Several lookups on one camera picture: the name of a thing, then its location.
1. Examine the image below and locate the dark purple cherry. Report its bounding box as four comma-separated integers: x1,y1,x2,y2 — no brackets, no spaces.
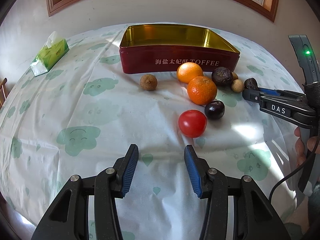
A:
204,100,225,120

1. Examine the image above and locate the green tissue pack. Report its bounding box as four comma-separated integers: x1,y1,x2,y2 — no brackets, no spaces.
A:
30,31,69,77

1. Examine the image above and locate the upper orange near tin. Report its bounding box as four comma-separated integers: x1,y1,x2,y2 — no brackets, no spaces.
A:
176,62,203,84

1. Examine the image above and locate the tan longan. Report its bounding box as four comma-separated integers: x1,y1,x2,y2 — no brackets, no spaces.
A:
231,79,245,93
232,72,238,80

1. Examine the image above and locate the red gold toffee tin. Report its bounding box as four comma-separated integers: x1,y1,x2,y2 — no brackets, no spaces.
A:
119,23,240,74

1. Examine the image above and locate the black cable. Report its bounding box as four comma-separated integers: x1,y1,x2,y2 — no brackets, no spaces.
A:
268,129,320,203

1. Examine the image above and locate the lower orange mandarin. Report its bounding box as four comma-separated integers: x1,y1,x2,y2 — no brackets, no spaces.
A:
187,76,217,105

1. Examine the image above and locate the dark wrinkled date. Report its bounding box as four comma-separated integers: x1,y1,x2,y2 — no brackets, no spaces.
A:
244,77,259,91

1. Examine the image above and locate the red cherry tomato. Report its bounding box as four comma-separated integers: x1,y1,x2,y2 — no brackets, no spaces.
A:
178,109,207,138

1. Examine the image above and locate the white cloud pattern tablecloth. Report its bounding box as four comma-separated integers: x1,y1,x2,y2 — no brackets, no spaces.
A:
1,25,296,239

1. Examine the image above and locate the right hand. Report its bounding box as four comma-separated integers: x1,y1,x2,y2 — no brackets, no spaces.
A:
294,127,317,167

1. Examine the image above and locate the wrinkled dark passion fruit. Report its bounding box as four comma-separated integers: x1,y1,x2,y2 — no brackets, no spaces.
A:
212,67,233,87

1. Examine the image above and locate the wooden chair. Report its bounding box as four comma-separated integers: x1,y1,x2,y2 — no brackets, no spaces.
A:
0,78,8,107

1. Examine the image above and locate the brown longan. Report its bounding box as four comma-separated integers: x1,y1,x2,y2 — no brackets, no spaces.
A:
139,74,158,91

